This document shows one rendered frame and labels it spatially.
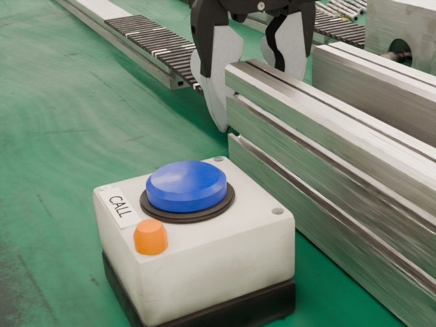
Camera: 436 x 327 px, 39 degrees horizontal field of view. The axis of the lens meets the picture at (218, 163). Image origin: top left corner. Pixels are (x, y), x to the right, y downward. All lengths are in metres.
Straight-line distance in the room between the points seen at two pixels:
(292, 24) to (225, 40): 0.06
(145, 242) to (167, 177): 0.05
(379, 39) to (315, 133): 0.26
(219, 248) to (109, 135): 0.28
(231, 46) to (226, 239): 0.23
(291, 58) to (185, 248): 0.27
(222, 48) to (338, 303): 0.22
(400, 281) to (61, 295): 0.18
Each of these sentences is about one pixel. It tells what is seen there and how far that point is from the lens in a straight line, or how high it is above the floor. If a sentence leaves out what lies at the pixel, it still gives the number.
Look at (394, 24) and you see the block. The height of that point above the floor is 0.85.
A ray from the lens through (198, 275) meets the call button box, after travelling 0.28.
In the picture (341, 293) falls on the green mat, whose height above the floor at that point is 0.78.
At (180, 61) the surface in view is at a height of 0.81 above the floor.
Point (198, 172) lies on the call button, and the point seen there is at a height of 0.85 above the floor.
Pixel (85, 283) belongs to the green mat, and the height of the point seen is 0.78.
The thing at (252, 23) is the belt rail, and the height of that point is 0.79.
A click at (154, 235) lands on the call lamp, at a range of 0.26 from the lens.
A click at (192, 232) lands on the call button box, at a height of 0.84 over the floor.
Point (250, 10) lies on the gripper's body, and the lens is 0.47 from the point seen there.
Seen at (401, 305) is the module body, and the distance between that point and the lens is 0.32.
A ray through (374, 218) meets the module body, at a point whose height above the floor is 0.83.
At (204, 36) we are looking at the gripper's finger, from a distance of 0.46.
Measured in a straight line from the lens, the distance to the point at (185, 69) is 0.60.
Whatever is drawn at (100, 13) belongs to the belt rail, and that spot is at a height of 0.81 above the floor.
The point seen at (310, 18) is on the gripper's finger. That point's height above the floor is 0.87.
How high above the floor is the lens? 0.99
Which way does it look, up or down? 26 degrees down
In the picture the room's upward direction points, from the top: 3 degrees counter-clockwise
